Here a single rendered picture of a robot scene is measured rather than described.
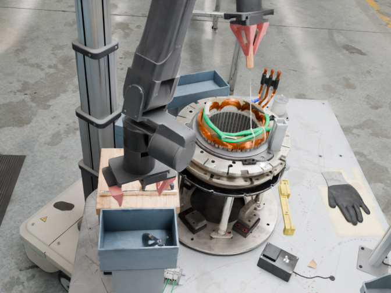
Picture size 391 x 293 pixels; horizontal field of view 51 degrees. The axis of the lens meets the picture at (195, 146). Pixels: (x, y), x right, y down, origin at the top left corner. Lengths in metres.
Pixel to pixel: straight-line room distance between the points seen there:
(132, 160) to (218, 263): 0.58
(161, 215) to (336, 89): 2.79
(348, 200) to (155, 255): 0.78
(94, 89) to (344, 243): 0.91
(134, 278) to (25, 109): 2.19
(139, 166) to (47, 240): 1.23
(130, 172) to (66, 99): 2.37
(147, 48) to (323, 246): 0.91
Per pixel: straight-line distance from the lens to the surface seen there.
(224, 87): 1.34
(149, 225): 1.00
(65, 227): 1.95
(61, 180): 2.50
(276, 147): 1.09
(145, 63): 0.63
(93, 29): 1.25
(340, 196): 1.48
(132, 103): 0.66
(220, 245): 1.23
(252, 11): 0.95
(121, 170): 0.76
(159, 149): 0.66
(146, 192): 0.97
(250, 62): 0.99
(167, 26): 0.62
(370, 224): 1.47
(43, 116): 2.96
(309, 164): 1.57
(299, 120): 1.77
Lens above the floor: 1.80
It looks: 42 degrees down
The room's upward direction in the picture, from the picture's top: 7 degrees clockwise
